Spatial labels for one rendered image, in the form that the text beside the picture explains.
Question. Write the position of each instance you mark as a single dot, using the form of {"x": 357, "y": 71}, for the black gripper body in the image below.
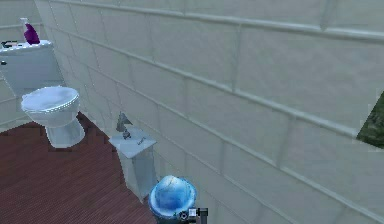
{"x": 183, "y": 216}

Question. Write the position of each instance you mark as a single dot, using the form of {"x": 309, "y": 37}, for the blue trash can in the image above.
{"x": 171, "y": 196}

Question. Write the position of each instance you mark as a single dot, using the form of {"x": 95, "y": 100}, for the white toilet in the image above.
{"x": 50, "y": 103}

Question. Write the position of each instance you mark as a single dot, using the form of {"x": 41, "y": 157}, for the green window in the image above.
{"x": 373, "y": 125}

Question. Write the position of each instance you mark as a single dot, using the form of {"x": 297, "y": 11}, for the purple spray bottle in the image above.
{"x": 31, "y": 34}

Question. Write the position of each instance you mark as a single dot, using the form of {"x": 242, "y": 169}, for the white pedestal stand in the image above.
{"x": 137, "y": 160}

